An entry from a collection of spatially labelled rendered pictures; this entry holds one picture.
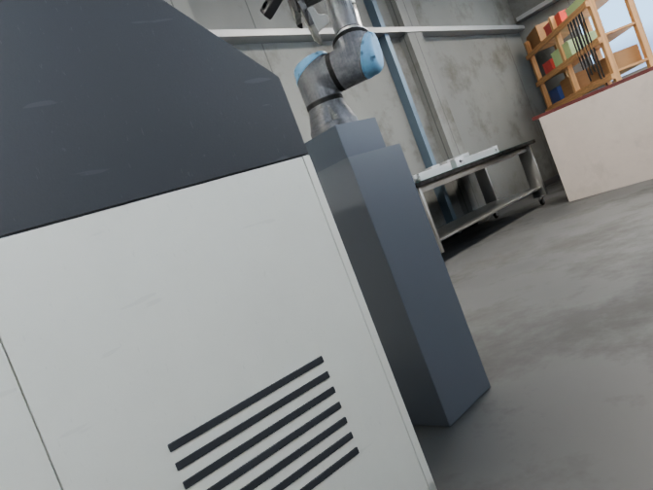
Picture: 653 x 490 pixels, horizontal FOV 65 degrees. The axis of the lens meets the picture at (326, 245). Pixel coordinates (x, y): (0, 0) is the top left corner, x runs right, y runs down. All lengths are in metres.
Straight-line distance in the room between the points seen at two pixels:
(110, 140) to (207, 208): 0.18
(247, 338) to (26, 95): 0.49
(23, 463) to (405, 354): 1.01
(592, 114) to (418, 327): 4.12
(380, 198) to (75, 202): 0.87
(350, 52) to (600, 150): 4.07
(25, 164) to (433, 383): 1.12
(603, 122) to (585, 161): 0.39
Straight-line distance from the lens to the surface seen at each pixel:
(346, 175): 1.43
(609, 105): 5.32
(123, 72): 0.92
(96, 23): 0.95
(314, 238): 0.97
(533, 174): 6.01
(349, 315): 0.99
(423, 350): 1.47
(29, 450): 0.81
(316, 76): 1.57
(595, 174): 5.43
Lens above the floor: 0.65
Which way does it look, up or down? 2 degrees down
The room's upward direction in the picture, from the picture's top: 21 degrees counter-clockwise
